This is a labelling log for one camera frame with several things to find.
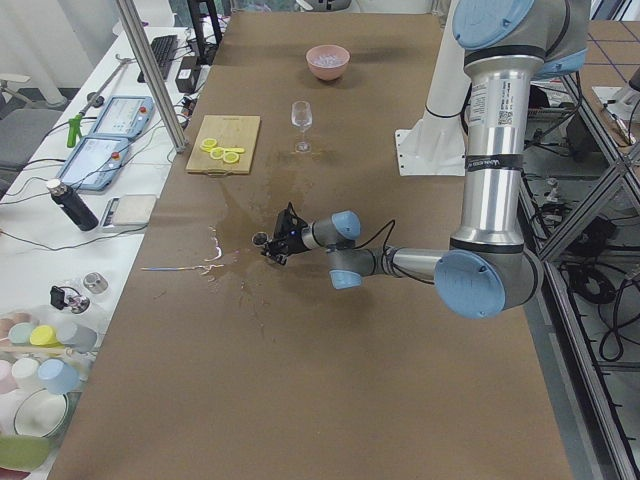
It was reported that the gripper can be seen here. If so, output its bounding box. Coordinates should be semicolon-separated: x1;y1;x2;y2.
261;222;309;265

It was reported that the steel jigger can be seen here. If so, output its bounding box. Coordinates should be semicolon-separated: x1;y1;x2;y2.
252;232;269;247

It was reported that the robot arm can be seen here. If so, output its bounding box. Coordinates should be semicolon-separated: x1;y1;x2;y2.
252;1;590;319

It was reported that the clear wine glass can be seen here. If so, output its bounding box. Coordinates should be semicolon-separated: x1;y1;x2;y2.
291;100;313;153

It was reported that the pile of clear ice cubes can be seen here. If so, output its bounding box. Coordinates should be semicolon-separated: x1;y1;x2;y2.
312;54;345;69

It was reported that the middle lemon slice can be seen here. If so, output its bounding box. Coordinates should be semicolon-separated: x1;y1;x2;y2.
209;147;225;159

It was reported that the wooden cutting board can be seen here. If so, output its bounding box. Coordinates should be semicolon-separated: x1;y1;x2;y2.
185;115;261;175

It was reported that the far lemon slice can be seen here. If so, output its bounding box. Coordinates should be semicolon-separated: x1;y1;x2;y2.
200;138;218;152

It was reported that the white kitchen scale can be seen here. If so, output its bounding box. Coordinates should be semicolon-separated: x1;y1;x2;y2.
99;194;157;232

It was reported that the pink bowl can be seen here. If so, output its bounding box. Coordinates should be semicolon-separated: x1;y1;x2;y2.
305;44;351;81

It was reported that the upper teach pendant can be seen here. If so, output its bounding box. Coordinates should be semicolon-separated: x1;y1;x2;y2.
90;95;154;139

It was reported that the teach pendant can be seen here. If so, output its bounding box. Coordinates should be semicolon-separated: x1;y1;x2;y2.
90;95;154;139
57;136;130;193

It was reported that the lower teach pendant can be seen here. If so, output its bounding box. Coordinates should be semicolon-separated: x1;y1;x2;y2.
57;136;130;193

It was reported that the black water bottle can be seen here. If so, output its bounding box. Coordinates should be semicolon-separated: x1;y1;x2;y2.
46;178;99;231

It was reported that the black keyboard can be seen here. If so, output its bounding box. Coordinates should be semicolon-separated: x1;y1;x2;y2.
151;35;178;80

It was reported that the green grabber tool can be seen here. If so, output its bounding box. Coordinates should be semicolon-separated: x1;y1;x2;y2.
66;113;83;148

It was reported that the yellow cup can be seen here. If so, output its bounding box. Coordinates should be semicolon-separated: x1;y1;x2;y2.
29;325;61;348

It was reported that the light blue cup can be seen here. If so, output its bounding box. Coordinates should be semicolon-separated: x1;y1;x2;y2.
37;358;80;395

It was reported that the white plate green rim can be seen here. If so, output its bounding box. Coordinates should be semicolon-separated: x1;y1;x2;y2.
13;389;69;438

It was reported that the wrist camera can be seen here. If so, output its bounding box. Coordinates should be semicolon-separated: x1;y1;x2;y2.
274;202;301;238

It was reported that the lemon slice near handle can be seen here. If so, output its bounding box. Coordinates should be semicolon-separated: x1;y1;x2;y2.
222;151;240;164

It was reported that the white camera post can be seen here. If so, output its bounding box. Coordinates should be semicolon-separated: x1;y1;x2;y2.
395;1;471;176

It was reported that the aluminium frame post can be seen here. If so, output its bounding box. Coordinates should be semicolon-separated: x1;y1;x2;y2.
115;0;187;153

